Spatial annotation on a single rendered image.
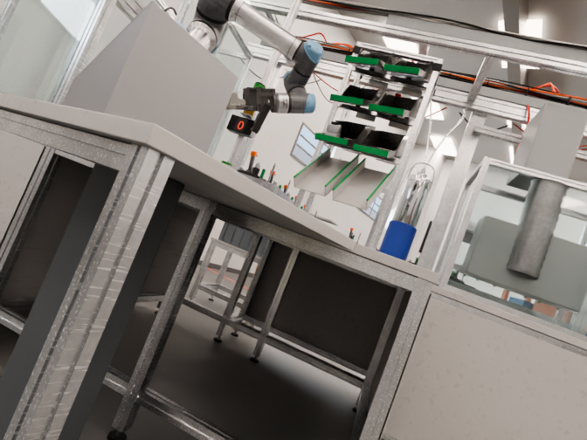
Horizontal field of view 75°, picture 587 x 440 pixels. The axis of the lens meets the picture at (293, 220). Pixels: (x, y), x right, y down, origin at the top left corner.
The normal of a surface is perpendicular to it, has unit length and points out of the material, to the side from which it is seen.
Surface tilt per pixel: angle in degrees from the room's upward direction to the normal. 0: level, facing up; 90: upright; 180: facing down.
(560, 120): 90
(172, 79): 90
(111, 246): 90
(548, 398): 90
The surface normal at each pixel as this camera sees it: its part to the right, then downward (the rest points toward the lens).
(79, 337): 0.78, 0.26
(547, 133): -0.23, -0.17
